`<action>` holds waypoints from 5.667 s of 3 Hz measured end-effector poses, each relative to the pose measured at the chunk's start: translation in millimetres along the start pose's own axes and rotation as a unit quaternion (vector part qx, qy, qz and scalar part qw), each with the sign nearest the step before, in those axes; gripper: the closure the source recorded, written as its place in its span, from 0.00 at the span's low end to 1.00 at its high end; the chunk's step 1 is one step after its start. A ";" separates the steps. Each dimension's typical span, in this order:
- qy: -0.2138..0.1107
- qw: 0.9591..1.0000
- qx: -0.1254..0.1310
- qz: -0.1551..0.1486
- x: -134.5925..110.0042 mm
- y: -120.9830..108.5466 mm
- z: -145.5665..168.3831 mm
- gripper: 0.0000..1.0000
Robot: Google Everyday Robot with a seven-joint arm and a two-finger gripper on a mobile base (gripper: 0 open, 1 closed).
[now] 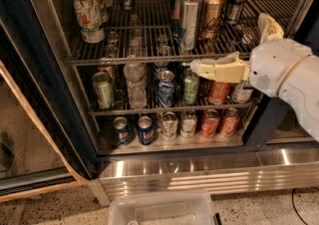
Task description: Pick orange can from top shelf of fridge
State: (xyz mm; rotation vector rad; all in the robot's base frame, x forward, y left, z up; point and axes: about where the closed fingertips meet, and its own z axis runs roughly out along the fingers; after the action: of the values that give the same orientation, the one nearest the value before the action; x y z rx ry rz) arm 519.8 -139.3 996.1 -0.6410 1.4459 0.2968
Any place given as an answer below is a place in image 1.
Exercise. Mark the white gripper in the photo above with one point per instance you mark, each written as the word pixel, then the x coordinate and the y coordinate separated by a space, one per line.
pixel 271 66

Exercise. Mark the orange gold tall can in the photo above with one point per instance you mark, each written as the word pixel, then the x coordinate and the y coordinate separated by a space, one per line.
pixel 210 18

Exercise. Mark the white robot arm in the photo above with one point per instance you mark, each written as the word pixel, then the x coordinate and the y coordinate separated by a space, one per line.
pixel 300 89

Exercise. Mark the orange soda can middle shelf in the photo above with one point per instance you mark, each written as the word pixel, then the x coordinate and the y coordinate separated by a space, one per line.
pixel 218 93

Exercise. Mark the green can middle shelf centre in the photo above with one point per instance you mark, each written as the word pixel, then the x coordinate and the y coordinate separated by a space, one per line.
pixel 190 86

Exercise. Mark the green can shelf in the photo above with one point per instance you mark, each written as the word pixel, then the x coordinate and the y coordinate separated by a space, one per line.
pixel 103 86
pixel 190 86

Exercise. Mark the front slim silver energy can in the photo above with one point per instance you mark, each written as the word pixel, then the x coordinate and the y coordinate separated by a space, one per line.
pixel 188 23

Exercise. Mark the left orange can bottom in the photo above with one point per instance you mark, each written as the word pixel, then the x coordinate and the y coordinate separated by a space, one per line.
pixel 209 123

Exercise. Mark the right orange can bottom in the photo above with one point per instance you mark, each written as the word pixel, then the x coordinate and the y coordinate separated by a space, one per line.
pixel 229 122

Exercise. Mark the blue pepsi can middle shelf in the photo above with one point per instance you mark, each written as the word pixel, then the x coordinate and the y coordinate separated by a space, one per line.
pixel 166 88

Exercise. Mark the right white 7up can bottom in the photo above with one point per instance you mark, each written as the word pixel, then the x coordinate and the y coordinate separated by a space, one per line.
pixel 188 123

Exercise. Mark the left white 7up can bottom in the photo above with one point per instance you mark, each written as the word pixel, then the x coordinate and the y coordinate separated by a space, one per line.
pixel 169 125

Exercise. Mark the steel fridge base grille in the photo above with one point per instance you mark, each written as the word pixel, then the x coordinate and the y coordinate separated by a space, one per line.
pixel 226 173

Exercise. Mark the right blue pepsi can bottom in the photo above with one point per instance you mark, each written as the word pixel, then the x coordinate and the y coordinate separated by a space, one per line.
pixel 145 130

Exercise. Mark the blue pepsi can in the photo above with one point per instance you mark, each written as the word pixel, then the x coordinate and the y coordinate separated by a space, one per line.
pixel 122 130
pixel 145 130

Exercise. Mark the gold can behind green can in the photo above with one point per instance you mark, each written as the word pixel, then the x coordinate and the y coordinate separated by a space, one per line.
pixel 110 69

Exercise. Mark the green can middle shelf left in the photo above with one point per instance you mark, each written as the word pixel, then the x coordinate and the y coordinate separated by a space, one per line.
pixel 103 86

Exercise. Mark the left blue pepsi can bottom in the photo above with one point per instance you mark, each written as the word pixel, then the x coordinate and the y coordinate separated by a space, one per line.
pixel 122 130

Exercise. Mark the front white 7up tall can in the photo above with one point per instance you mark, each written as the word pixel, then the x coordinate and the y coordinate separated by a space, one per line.
pixel 88 14

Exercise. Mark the open glass fridge door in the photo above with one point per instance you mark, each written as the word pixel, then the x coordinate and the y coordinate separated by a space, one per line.
pixel 45 145

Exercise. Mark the clear plastic water bottle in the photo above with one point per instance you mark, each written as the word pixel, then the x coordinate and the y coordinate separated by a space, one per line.
pixel 135 73

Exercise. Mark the clear plastic bin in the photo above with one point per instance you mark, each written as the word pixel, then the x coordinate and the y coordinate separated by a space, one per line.
pixel 187 207

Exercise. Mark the middle wire shelf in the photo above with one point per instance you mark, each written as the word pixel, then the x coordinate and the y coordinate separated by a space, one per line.
pixel 202 103

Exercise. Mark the wire shelf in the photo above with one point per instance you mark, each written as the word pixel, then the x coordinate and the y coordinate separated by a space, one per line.
pixel 202 103
pixel 154 23

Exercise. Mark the top wire shelf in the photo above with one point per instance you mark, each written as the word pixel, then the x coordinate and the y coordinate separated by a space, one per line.
pixel 154 23

